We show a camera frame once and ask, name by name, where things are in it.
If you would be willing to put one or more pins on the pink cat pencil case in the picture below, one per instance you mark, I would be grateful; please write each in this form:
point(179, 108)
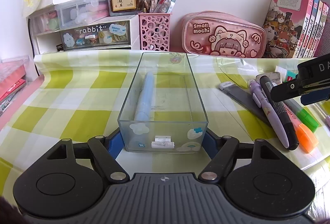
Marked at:
point(221, 34)

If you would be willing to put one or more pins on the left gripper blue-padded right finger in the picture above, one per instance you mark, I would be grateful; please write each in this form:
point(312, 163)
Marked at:
point(222, 152)

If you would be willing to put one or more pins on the orange pink highlighter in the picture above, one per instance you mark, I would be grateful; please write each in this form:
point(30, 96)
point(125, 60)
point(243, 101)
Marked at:
point(307, 139)

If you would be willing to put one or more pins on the clear upper drawer box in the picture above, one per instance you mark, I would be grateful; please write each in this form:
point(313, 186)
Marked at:
point(81, 12)

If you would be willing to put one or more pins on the green highlighter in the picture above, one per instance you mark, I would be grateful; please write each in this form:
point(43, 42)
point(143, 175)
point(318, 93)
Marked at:
point(302, 114)

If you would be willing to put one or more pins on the clear rabbit drawer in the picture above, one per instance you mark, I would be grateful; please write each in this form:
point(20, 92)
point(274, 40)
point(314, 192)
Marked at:
point(105, 35)

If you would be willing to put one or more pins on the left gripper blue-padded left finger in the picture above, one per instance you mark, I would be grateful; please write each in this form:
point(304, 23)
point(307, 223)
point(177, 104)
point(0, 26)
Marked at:
point(104, 151)

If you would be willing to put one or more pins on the black pencil lead case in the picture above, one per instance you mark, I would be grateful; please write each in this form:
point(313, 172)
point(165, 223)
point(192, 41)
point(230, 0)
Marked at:
point(243, 98)

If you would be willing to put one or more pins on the clear plastic organizer box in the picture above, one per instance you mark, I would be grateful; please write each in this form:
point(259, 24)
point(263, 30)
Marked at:
point(177, 121)

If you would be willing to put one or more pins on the white green glue stick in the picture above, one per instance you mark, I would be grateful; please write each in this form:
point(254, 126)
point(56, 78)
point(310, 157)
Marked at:
point(286, 75)

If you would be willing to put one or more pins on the thin lilac pen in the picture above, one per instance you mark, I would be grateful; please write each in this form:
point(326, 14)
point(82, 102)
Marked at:
point(327, 121)

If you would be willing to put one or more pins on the pink cat book set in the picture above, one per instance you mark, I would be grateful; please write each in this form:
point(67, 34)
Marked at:
point(294, 28)

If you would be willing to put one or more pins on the purple cartoon pen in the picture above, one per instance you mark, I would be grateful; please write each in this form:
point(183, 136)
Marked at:
point(263, 103)

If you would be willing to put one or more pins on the pink box at left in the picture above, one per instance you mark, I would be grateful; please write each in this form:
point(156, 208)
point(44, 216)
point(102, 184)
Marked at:
point(13, 79)

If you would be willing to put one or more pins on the dirty white eraser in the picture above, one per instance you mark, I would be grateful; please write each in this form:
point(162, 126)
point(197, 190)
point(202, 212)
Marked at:
point(275, 77)

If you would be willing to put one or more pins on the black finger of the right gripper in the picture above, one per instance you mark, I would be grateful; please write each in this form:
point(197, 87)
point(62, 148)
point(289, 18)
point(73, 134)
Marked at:
point(289, 89)

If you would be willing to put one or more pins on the green checked tablecloth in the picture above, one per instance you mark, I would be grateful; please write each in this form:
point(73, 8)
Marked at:
point(47, 175)

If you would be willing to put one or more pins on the pink perforated pen holder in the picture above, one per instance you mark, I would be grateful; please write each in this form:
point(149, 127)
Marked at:
point(154, 31)

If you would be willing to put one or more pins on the black marker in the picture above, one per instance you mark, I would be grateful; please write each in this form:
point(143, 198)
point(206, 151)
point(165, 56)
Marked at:
point(285, 122)

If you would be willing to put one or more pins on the light blue pen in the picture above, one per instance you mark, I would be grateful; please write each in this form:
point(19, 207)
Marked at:
point(144, 105)

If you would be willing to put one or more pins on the white drawer organizer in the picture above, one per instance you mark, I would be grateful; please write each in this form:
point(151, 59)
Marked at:
point(45, 31)

